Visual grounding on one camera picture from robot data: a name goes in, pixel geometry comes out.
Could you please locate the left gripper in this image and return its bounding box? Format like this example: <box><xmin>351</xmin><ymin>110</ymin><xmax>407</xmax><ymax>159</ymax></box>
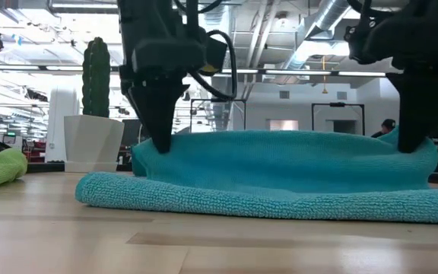
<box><xmin>119</xmin><ymin>37</ymin><xmax>208</xmax><ymax>155</ymax></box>

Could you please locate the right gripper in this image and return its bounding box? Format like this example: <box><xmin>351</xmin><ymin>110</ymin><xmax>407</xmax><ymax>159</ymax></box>
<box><xmin>365</xmin><ymin>0</ymin><xmax>438</xmax><ymax>155</ymax></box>

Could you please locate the blue microfiber towel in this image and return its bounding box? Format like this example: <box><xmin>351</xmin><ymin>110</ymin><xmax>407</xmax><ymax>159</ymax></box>
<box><xmin>75</xmin><ymin>127</ymin><xmax>438</xmax><ymax>225</ymax></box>

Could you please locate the black background monitor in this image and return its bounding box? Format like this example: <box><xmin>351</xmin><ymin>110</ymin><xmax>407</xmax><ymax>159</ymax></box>
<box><xmin>122</xmin><ymin>118</ymin><xmax>144</xmax><ymax>145</ymax></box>

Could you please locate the person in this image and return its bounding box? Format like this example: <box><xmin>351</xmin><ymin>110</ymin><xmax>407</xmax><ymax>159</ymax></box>
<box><xmin>370</xmin><ymin>118</ymin><xmax>397</xmax><ymax>139</ymax></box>

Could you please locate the white hexagonal planter pot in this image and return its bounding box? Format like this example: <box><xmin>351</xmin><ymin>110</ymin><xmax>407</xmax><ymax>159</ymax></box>
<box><xmin>63</xmin><ymin>114</ymin><xmax>125</xmax><ymax>173</ymax></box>

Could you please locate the green cactus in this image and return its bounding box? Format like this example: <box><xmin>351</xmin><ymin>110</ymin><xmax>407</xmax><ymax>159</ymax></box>
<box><xmin>81</xmin><ymin>37</ymin><xmax>112</xmax><ymax>118</ymax></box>

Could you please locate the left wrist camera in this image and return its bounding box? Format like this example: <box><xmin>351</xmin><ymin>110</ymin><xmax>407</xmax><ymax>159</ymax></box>
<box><xmin>199</xmin><ymin>36</ymin><xmax>228</xmax><ymax>76</ymax></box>

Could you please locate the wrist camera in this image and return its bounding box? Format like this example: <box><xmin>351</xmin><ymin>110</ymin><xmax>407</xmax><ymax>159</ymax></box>
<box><xmin>343</xmin><ymin>14</ymin><xmax>376</xmax><ymax>65</ymax></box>
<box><xmin>199</xmin><ymin>36</ymin><xmax>228</xmax><ymax>76</ymax></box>

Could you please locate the black metal frame stand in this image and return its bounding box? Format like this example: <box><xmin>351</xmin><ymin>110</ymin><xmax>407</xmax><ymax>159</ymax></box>
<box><xmin>311</xmin><ymin>101</ymin><xmax>366</xmax><ymax>136</ymax></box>

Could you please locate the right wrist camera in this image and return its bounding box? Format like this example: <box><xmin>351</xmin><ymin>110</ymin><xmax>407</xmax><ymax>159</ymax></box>
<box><xmin>343</xmin><ymin>14</ymin><xmax>376</xmax><ymax>65</ymax></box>

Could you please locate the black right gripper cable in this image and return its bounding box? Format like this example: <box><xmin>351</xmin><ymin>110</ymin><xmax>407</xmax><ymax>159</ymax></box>
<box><xmin>346</xmin><ymin>0</ymin><xmax>395</xmax><ymax>20</ymax></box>

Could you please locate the black aluminium table frame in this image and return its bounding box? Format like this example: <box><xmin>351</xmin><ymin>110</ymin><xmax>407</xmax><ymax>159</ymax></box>
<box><xmin>27</xmin><ymin>161</ymin><xmax>438</xmax><ymax>186</ymax></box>

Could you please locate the silver spiral ceiling duct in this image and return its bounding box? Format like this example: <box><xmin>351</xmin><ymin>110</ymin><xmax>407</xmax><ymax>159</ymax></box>
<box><xmin>283</xmin><ymin>0</ymin><xmax>353</xmax><ymax>69</ymax></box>

